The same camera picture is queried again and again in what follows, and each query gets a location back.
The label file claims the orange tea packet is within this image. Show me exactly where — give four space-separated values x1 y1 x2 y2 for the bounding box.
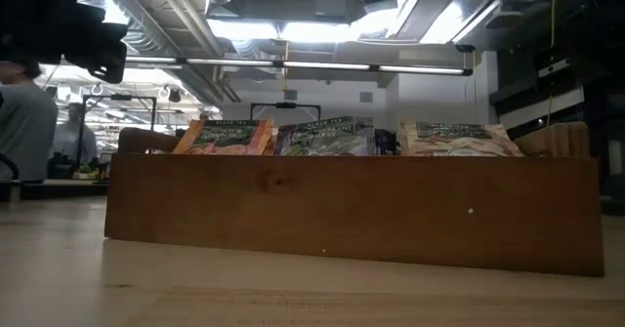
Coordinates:
172 118 275 156

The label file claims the dark purple tea packet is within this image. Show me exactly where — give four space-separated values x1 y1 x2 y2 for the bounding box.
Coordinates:
374 128 398 156
272 115 377 157

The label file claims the wooden three-compartment tray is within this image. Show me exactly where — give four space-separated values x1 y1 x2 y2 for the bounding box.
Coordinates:
103 120 606 278

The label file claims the cream tea packet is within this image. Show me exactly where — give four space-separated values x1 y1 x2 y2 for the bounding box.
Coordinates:
398 118 524 158

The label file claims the person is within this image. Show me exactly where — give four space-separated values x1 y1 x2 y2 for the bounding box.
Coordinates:
50 102 100 166
0 61 60 183

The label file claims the neighbouring wooden table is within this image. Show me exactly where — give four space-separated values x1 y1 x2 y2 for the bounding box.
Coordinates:
0 179 109 202

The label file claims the black chair armrest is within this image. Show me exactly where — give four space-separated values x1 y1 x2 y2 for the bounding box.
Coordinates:
0 152 21 183

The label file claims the long ceiling light strip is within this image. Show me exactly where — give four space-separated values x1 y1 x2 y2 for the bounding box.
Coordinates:
124 56 474 77

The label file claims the silver ventilation duct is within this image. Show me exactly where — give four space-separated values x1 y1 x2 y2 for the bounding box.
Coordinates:
77 0 235 58

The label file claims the large black rig frame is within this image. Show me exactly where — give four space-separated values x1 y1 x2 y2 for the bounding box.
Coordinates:
72 94 158 170

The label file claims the small black rig frame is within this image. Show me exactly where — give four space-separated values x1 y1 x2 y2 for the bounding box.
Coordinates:
249 102 322 123

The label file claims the hanging yellow cable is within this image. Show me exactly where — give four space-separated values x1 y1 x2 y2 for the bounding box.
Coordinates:
545 0 558 126

